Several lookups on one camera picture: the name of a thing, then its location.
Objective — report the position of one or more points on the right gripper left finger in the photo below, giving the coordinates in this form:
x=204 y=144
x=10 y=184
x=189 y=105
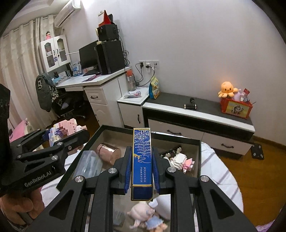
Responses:
x=68 y=211

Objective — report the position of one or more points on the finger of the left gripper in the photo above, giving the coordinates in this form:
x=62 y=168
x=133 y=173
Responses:
x=37 y=159
x=28 y=142

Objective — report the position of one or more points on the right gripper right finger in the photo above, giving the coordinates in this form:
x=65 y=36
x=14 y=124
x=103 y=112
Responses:
x=196 y=202

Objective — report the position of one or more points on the white pink block toy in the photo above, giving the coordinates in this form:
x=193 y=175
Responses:
x=181 y=162

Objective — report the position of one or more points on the rose gold round jar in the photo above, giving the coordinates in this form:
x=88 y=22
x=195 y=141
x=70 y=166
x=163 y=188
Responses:
x=108 y=153

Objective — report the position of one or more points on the blue rectangular box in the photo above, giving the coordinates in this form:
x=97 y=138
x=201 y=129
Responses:
x=141 y=173

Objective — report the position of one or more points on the pink block toy figure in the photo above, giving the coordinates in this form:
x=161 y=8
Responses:
x=63 y=129

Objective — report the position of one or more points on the person's left hand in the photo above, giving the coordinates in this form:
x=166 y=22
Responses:
x=11 y=205

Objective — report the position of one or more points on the pink bed blanket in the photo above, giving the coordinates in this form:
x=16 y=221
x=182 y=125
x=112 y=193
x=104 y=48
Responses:
x=20 y=130

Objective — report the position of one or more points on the pink black storage box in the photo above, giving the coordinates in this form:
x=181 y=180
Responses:
x=68 y=210

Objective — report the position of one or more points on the clear blue plastic case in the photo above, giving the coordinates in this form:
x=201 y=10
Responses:
x=89 y=165

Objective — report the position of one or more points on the striped white tablecloth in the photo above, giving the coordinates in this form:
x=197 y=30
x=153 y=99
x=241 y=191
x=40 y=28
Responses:
x=211 y=165

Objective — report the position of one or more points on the black office chair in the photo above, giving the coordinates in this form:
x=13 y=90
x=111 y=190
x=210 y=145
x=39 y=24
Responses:
x=70 y=105

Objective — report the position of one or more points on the small doll figure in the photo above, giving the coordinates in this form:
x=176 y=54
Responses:
x=146 y=217

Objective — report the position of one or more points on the dark jacket on chair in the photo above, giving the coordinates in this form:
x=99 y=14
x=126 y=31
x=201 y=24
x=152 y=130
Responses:
x=46 y=91

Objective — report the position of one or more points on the black bathroom scale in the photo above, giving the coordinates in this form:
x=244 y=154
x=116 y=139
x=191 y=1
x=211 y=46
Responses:
x=257 y=151

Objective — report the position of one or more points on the beige curtain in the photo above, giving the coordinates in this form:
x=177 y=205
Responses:
x=20 y=65

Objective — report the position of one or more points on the white desk with drawers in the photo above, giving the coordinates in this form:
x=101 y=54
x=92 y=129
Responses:
x=103 y=92

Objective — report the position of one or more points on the black white tv cabinet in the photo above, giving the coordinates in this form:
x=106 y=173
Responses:
x=228 y=135

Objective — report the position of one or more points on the white small side cabinet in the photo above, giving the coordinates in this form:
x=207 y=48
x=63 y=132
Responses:
x=131 y=108

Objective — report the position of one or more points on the small black dumbbell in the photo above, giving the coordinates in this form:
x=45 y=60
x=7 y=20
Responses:
x=192 y=105

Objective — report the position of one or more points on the orange cap water bottle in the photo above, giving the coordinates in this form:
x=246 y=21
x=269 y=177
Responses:
x=131 y=84

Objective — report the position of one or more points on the black computer monitor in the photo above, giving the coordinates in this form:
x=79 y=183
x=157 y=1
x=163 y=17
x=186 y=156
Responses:
x=88 y=56

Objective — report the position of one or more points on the red cartoon storage box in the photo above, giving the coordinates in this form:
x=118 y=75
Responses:
x=239 y=109

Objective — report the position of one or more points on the pink doll on cabinet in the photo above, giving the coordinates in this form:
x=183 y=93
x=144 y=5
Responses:
x=48 y=36

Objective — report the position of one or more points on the black computer tower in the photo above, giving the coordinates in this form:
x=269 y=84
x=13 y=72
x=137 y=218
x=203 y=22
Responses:
x=110 y=57

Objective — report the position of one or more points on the snack bag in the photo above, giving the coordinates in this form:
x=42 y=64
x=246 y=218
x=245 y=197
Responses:
x=154 y=88

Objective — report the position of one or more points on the orange octopus plush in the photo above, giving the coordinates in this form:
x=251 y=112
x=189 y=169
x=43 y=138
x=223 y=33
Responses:
x=227 y=90

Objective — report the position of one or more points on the black speaker box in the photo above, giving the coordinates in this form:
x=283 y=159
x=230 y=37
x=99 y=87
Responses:
x=108 y=32

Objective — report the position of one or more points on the white air conditioner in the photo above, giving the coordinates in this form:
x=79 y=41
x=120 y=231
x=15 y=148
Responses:
x=69 y=8

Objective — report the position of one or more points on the red paper bag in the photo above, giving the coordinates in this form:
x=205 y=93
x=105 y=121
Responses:
x=107 y=19

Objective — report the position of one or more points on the white wall cabinet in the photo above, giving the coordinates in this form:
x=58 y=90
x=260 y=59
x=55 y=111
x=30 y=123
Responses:
x=54 y=53

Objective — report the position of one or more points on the white wall power strip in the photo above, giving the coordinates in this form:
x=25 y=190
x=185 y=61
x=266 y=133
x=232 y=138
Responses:
x=151 y=63

